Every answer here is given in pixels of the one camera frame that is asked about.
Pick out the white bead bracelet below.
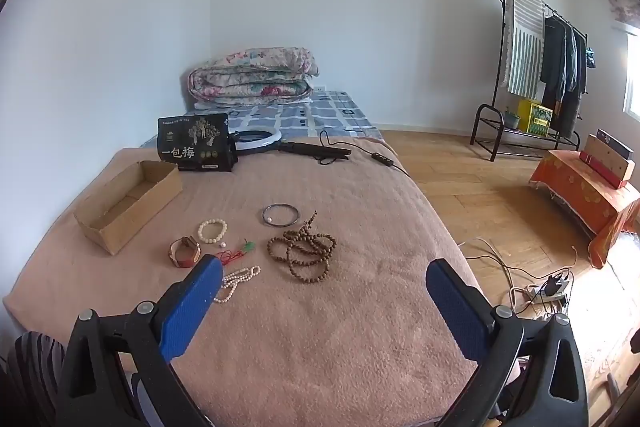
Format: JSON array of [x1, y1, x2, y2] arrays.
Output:
[[197, 218, 229, 245]]

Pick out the dark bangle with pearl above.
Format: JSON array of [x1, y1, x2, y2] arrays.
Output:
[[261, 203, 300, 227]]

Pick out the blue patterned bed sheet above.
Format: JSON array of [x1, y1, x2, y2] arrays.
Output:
[[141, 90, 386, 148]]

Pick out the black snack bag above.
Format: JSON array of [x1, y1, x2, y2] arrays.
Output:
[[157, 113, 237, 172]]

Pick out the folded floral quilt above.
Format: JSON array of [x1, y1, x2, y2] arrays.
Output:
[[187, 47, 320, 106]]

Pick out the orange cloth covered table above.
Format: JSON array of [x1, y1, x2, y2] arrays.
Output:
[[530, 149, 640, 269]]

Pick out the black metal clothes rack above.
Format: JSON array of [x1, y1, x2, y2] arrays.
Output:
[[470, 0, 588, 162]]

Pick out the black cable with remote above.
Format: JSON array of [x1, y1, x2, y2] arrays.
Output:
[[318, 130, 411, 178]]

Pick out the dark hanging clothes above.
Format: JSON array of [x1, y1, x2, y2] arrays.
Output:
[[539, 14, 588, 138]]

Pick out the cardboard box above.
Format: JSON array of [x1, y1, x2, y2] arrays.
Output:
[[73, 160, 183, 256]]

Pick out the bright window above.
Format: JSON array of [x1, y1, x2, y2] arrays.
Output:
[[622, 27, 640, 118]]

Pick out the striped towel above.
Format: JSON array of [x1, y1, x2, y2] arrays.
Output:
[[501, 0, 547, 100]]

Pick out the yellow crate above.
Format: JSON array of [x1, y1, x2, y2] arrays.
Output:
[[516, 98, 552, 136]]

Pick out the brown wooden bead necklace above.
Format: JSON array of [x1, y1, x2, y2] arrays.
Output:
[[266, 210, 338, 284]]

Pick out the power strip with cables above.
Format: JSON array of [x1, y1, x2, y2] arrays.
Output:
[[457, 237, 576, 318]]

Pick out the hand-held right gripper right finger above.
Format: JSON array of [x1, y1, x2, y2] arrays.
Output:
[[425, 258, 591, 427]]

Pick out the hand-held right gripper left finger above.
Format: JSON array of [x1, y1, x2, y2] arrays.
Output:
[[59, 254, 224, 427]]

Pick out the brown strap wristwatch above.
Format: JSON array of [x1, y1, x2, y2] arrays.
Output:
[[168, 236, 203, 268]]

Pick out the black folded tripod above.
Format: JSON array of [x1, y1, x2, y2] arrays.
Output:
[[277, 142, 352, 159]]

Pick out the white power strip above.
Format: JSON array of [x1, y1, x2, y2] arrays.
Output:
[[527, 287, 568, 305]]

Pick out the dark striped clothing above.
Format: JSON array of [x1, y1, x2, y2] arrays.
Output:
[[7, 331, 68, 427]]

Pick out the white ring light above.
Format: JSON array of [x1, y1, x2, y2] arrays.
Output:
[[227, 125, 284, 154]]

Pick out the white pearl necklace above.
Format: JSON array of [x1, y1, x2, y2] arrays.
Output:
[[212, 265, 262, 304]]

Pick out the red flat box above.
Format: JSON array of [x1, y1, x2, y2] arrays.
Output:
[[579, 150, 623, 188]]

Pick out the jade pendant on red cord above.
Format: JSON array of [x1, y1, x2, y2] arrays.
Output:
[[218, 239, 257, 265]]

